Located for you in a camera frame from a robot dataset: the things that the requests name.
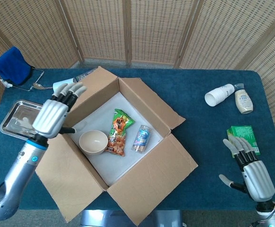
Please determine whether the blue towel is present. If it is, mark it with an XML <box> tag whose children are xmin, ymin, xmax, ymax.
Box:
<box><xmin>0</xmin><ymin>46</ymin><xmax>33</xmax><ymax>86</ymax></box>

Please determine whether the cream squeeze sauce bottle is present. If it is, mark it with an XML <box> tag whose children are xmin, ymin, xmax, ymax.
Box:
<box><xmin>233</xmin><ymin>83</ymin><xmax>254</xmax><ymax>115</ymax></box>

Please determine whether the metal wire rack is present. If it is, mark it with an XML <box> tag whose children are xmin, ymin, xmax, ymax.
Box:
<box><xmin>0</xmin><ymin>66</ymin><xmax>44</xmax><ymax>92</ymax></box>

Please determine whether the green carton box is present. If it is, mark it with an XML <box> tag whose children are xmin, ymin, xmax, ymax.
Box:
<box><xmin>226</xmin><ymin>125</ymin><xmax>261</xmax><ymax>158</ymax></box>

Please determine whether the green orange snack bag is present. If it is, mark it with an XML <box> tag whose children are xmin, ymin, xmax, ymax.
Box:
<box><xmin>105</xmin><ymin>108</ymin><xmax>135</xmax><ymax>157</ymax></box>

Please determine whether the blue carpet table cover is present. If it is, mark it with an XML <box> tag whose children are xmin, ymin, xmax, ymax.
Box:
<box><xmin>0</xmin><ymin>68</ymin><xmax>275</xmax><ymax>211</ymax></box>

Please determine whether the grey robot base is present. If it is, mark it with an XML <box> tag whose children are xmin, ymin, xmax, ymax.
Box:
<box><xmin>80</xmin><ymin>209</ymin><xmax>183</xmax><ymax>227</ymax></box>

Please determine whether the white foam liner sheet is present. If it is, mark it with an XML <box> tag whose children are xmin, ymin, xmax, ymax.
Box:
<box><xmin>70</xmin><ymin>92</ymin><xmax>164</xmax><ymax>187</ymax></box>

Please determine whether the woven bamboo folding screen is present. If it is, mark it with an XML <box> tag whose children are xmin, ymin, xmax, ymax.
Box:
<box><xmin>0</xmin><ymin>0</ymin><xmax>275</xmax><ymax>171</ymax></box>

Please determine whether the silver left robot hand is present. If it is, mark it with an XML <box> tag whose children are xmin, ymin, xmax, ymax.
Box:
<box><xmin>32</xmin><ymin>82</ymin><xmax>88</xmax><ymax>140</ymax></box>

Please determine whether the stack of white paper cups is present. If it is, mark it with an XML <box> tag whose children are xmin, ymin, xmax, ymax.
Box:
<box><xmin>204</xmin><ymin>83</ymin><xmax>235</xmax><ymax>107</ymax></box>

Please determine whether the red cardboard shipping box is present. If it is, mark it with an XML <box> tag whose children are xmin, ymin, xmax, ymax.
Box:
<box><xmin>35</xmin><ymin>66</ymin><xmax>199</xmax><ymax>227</ymax></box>

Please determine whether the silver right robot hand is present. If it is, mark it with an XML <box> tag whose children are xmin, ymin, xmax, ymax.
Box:
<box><xmin>219</xmin><ymin>136</ymin><xmax>275</xmax><ymax>202</ymax></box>

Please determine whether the stainless steel tray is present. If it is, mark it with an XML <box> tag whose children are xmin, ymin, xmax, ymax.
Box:
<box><xmin>0</xmin><ymin>99</ymin><xmax>45</xmax><ymax>142</ymax></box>

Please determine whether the metal spoon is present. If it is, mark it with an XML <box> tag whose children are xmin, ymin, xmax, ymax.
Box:
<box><xmin>32</xmin><ymin>82</ymin><xmax>53</xmax><ymax>90</ymax></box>

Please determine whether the clear jar with blue label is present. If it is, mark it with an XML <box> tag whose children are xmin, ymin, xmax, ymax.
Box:
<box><xmin>132</xmin><ymin>124</ymin><xmax>152</xmax><ymax>152</ymax></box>

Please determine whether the beige bowl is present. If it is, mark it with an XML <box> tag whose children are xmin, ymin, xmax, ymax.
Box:
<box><xmin>79</xmin><ymin>130</ymin><xmax>109</xmax><ymax>156</ymax></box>

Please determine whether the pale plastic mug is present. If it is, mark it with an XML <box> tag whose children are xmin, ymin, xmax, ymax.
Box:
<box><xmin>53</xmin><ymin>79</ymin><xmax>77</xmax><ymax>93</ymax></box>

